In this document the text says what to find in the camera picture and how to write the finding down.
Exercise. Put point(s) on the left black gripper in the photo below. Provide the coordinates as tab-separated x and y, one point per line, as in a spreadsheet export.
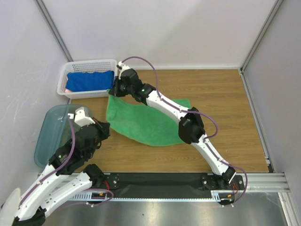
104	127

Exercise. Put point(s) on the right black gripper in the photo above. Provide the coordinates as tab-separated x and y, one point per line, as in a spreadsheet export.
116	87

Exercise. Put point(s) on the blue towel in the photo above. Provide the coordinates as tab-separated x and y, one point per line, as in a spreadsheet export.
83	81

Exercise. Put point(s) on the green towel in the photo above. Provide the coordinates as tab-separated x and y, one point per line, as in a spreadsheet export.
141	123

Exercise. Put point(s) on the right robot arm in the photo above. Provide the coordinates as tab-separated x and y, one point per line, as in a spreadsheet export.
191	129

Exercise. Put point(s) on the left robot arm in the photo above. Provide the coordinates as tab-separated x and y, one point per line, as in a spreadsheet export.
43	197

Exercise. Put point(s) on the blue translucent plastic tub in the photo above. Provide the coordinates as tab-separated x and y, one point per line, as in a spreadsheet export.
54	133

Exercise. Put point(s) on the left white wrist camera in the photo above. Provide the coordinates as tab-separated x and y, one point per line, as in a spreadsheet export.
81	117

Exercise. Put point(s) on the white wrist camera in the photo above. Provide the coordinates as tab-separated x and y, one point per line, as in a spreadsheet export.
81	117
122	67

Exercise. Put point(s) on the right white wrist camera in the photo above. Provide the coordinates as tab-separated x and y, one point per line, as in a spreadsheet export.
122	67

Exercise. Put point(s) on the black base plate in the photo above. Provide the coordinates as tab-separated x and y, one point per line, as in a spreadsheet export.
166	185

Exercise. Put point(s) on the left aluminium frame post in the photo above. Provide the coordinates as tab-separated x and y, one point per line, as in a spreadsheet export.
53	29

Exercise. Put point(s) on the aluminium frame post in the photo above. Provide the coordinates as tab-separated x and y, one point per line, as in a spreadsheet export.
275	8
53	29

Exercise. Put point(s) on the slotted aluminium rail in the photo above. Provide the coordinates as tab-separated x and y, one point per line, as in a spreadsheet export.
254	183

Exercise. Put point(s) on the right aluminium frame post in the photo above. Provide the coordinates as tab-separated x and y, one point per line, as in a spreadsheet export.
275	8

